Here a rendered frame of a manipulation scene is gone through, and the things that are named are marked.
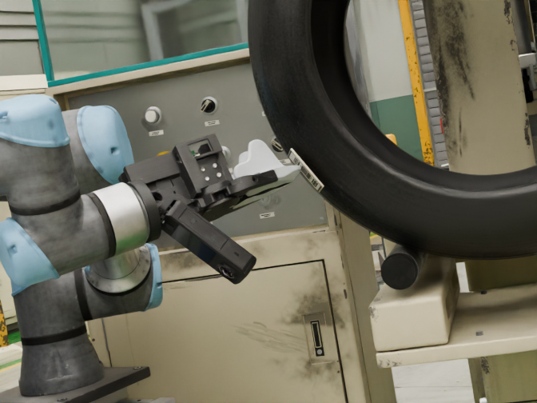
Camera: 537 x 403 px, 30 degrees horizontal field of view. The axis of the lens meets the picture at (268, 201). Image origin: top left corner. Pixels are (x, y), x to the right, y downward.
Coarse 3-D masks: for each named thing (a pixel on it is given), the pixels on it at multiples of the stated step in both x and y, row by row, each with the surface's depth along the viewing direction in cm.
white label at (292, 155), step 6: (288, 156) 123; (294, 156) 120; (294, 162) 123; (300, 162) 120; (306, 168) 120; (306, 174) 122; (312, 174) 120; (312, 180) 121; (318, 180) 119; (318, 186) 121
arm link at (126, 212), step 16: (96, 192) 109; (112, 192) 109; (128, 192) 109; (112, 208) 107; (128, 208) 108; (144, 208) 109; (112, 224) 107; (128, 224) 108; (144, 224) 109; (128, 240) 108; (144, 240) 110
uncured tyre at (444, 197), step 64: (256, 0) 122; (320, 0) 145; (256, 64) 123; (320, 64) 145; (320, 128) 119; (320, 192) 124; (384, 192) 118; (448, 192) 116; (512, 192) 114; (448, 256) 123; (512, 256) 120
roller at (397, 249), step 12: (396, 252) 121; (408, 252) 122; (420, 252) 128; (384, 264) 120; (396, 264) 120; (408, 264) 119; (420, 264) 124; (384, 276) 120; (396, 276) 120; (408, 276) 120; (396, 288) 120
